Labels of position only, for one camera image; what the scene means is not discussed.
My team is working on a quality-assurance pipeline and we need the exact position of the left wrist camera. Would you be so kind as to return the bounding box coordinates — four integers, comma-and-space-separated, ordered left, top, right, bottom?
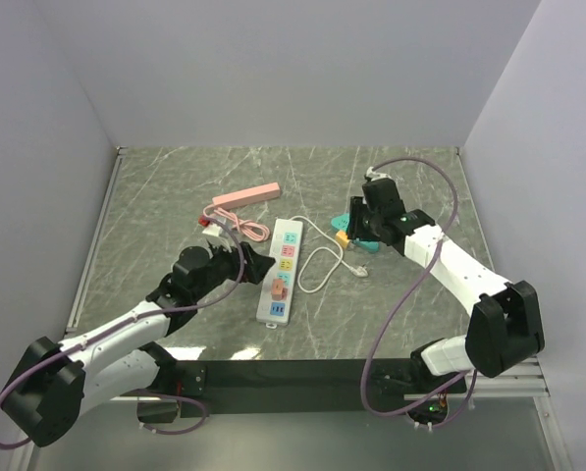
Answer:
198, 215, 233, 250

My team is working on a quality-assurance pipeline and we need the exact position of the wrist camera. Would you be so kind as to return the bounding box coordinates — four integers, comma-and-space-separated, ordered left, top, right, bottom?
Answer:
364, 167, 391, 183
198, 215, 233, 250

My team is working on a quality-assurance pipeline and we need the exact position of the purple cable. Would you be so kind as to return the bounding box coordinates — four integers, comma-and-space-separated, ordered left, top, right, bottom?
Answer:
0, 223, 249, 451
360, 157, 480, 418

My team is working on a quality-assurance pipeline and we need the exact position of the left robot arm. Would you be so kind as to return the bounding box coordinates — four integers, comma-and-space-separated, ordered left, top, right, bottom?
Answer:
0, 242, 276, 446

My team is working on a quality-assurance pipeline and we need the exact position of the orange charger plug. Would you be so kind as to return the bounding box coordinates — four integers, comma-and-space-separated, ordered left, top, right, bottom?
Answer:
335, 231, 350, 249

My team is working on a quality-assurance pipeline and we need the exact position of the pink power strip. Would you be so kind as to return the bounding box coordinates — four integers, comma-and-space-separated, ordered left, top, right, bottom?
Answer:
212, 183, 281, 210

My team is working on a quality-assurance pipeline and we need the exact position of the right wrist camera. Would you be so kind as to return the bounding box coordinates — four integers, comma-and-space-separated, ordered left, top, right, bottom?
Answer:
364, 167, 391, 183

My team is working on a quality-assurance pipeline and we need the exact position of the black base bar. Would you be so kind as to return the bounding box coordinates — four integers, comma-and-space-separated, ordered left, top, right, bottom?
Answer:
174, 358, 411, 419

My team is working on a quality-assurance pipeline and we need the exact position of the pink coiled cable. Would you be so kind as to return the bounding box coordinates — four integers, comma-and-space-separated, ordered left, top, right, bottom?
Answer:
202, 204, 270, 243

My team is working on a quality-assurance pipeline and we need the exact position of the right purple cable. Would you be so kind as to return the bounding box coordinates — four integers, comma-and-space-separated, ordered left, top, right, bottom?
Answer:
360, 157, 480, 418

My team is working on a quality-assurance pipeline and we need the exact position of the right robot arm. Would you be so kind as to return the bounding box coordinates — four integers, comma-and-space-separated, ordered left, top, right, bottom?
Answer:
347, 175, 545, 392

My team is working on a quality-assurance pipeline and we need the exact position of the teal triangular socket adapter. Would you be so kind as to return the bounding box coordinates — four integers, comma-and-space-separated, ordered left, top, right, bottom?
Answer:
331, 213, 380, 253

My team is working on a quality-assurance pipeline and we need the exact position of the white multicolour power strip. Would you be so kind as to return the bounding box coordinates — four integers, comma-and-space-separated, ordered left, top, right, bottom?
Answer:
256, 219, 303, 329

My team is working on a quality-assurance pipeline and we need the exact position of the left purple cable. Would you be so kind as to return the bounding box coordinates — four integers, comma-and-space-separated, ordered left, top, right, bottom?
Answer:
0, 223, 249, 451

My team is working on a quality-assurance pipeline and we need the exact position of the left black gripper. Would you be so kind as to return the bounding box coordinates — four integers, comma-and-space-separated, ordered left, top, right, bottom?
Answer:
192, 237, 275, 301

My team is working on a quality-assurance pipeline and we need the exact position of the pink charger plug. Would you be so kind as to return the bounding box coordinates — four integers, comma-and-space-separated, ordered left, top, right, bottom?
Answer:
270, 278, 289, 301

